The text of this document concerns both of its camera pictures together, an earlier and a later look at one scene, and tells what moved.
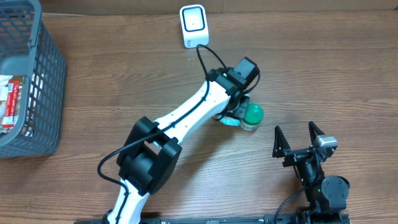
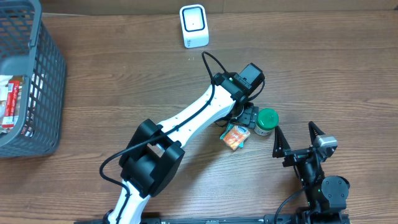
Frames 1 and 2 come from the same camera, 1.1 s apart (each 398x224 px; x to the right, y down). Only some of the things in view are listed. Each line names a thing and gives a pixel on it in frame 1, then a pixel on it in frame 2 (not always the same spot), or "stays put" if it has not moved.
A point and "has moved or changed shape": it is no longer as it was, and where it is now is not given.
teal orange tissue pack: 227,121 has moved or changed shape
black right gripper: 298,152 stays put
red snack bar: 10,118 stays put
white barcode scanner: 194,27 stays put
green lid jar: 254,117 has moved or changed shape
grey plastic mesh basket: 28,48 stays put
